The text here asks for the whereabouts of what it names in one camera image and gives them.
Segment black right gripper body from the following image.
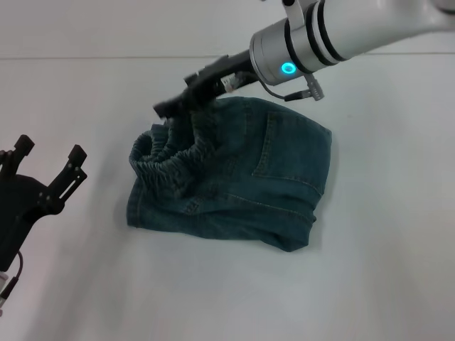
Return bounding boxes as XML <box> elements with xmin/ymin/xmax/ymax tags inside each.
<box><xmin>183</xmin><ymin>49</ymin><xmax>257</xmax><ymax>100</ymax></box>

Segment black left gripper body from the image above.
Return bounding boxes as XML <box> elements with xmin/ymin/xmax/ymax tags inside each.
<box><xmin>0</xmin><ymin>173</ymin><xmax>65</xmax><ymax>271</ymax></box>

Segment blue denim shorts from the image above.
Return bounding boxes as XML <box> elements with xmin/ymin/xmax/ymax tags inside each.
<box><xmin>126</xmin><ymin>96</ymin><xmax>333</xmax><ymax>254</ymax></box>

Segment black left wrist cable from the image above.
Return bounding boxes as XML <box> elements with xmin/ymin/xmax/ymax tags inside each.
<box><xmin>0</xmin><ymin>251</ymin><xmax>24</xmax><ymax>310</ymax></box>

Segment grey cable with silver plug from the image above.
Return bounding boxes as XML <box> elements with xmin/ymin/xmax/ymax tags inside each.
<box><xmin>262</xmin><ymin>72</ymin><xmax>325</xmax><ymax>103</ymax></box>

